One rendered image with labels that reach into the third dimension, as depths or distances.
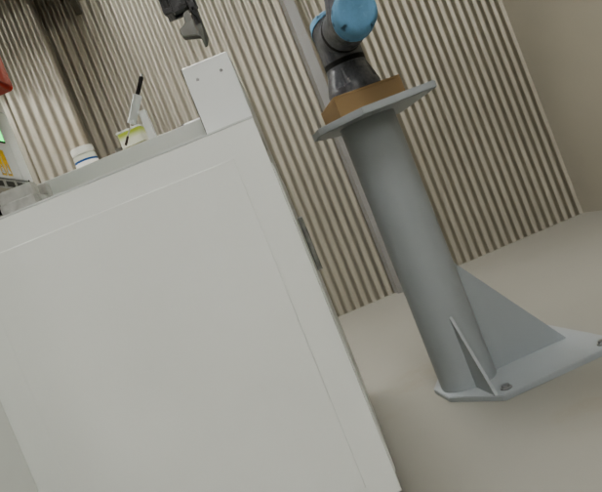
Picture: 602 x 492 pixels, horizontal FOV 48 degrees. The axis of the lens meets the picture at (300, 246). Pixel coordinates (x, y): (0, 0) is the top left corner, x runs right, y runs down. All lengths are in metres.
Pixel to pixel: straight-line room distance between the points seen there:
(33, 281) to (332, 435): 0.61
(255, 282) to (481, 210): 3.12
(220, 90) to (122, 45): 2.81
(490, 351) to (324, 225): 2.13
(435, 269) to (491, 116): 2.58
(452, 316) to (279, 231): 0.78
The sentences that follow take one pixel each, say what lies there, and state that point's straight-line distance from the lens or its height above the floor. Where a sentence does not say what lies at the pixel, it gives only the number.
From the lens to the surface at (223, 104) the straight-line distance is 1.32.
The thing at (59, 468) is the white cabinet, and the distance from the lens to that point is 1.39.
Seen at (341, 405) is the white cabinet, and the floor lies 0.27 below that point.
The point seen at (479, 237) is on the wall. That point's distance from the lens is 4.25.
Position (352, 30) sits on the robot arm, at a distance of 1.78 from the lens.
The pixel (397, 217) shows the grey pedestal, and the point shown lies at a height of 0.52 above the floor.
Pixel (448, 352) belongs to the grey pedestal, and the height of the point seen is 0.13.
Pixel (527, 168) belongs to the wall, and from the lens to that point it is 4.41.
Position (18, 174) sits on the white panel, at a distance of 1.91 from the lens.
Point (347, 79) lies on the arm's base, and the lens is 1.88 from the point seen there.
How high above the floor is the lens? 0.62
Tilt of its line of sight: 2 degrees down
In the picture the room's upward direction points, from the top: 22 degrees counter-clockwise
